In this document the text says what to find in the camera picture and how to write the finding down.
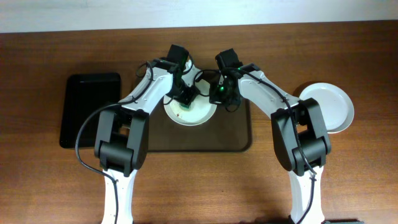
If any green yellow scrub sponge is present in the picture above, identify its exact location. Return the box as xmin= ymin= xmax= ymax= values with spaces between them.
xmin=180 ymin=104 xmax=190 ymax=111

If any white plate top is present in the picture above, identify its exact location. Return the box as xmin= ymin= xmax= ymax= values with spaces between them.
xmin=163 ymin=66 xmax=217 ymax=126

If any white plate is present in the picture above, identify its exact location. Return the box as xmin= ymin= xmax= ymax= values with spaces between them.
xmin=163 ymin=66 xmax=217 ymax=126
xmin=299 ymin=83 xmax=354 ymax=134

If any white plate bottom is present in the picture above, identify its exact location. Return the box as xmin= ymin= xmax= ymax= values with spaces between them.
xmin=299 ymin=83 xmax=354 ymax=134

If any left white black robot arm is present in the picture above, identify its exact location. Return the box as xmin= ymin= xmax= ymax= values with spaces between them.
xmin=95 ymin=59 xmax=196 ymax=223

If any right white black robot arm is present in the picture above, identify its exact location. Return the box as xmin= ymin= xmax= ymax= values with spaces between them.
xmin=210 ymin=62 xmax=331 ymax=223

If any brown clear plastic tray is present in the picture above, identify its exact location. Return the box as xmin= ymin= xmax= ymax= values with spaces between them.
xmin=149 ymin=97 xmax=252 ymax=152

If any black plastic tray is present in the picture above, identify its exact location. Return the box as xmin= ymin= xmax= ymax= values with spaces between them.
xmin=59 ymin=73 xmax=121 ymax=149

